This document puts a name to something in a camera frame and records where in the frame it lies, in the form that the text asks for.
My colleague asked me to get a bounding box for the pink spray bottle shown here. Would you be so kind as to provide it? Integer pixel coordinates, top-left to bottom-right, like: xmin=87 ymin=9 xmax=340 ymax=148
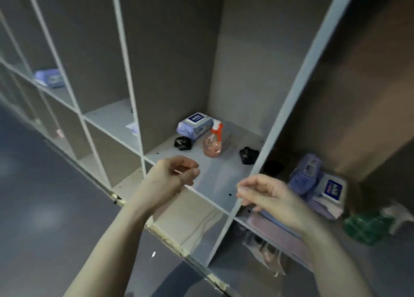
xmin=203 ymin=122 xmax=224 ymax=159

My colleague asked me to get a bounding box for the green spray bottle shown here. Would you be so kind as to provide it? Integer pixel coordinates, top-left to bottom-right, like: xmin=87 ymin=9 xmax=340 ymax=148
xmin=342 ymin=202 xmax=414 ymax=246

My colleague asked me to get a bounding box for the crumpled clear plastic bag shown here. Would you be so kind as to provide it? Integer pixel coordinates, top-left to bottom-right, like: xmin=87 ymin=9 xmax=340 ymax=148
xmin=242 ymin=232 xmax=289 ymax=278

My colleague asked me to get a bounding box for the grey cubby shelf unit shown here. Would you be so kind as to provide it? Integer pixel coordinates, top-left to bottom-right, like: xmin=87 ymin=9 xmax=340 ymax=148
xmin=0 ymin=0 xmax=414 ymax=297

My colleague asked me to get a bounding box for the person's right forearm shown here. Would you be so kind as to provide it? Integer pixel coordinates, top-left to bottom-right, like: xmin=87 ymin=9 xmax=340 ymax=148
xmin=301 ymin=222 xmax=374 ymax=297

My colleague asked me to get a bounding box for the person's left forearm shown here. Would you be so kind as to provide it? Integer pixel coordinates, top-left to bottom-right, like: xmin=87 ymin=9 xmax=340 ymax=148
xmin=63 ymin=196 xmax=156 ymax=297

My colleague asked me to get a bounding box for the person's left hand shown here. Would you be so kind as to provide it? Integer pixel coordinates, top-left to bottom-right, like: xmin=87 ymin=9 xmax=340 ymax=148
xmin=134 ymin=155 xmax=201 ymax=216

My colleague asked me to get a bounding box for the person's right hand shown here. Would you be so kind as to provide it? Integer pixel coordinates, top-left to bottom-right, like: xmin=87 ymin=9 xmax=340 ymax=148
xmin=236 ymin=174 xmax=319 ymax=239

